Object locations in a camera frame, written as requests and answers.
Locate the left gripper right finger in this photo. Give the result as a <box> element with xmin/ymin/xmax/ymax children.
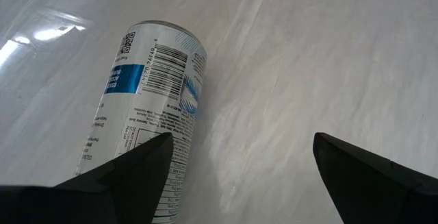
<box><xmin>312</xmin><ymin>132</ymin><xmax>438</xmax><ymax>224</ymax></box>

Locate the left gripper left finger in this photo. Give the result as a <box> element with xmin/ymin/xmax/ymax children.
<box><xmin>0</xmin><ymin>132</ymin><xmax>175</xmax><ymax>224</ymax></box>

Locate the Celsius can blue palm print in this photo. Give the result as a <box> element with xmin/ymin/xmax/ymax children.
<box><xmin>74</xmin><ymin>20</ymin><xmax>208</xmax><ymax>224</ymax></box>

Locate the white table cover sheet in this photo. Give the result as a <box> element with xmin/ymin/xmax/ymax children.
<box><xmin>0</xmin><ymin>0</ymin><xmax>438</xmax><ymax>224</ymax></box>

